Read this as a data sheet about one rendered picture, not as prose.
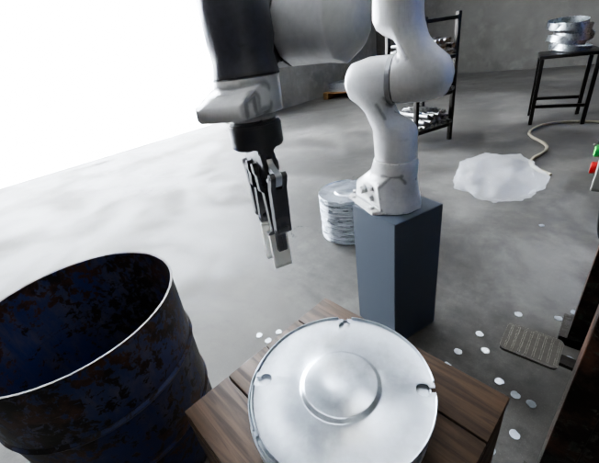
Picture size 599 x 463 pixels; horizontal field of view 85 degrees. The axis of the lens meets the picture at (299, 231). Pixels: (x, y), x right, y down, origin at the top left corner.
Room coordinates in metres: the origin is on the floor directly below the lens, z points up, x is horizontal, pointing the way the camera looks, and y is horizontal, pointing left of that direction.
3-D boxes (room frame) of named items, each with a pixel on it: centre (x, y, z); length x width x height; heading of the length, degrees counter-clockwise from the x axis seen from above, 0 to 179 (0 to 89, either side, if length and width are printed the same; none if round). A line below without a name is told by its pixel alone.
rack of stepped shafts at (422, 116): (2.90, -1.17, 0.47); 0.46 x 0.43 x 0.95; 24
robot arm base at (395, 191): (0.89, -0.27, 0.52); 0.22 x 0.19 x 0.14; 25
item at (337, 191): (1.52, -0.27, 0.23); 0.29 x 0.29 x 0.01
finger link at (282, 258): (0.46, 0.03, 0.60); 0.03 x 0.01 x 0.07; 112
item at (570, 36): (2.92, -2.43, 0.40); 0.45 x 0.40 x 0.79; 146
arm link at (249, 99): (0.46, 0.05, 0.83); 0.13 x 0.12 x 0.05; 112
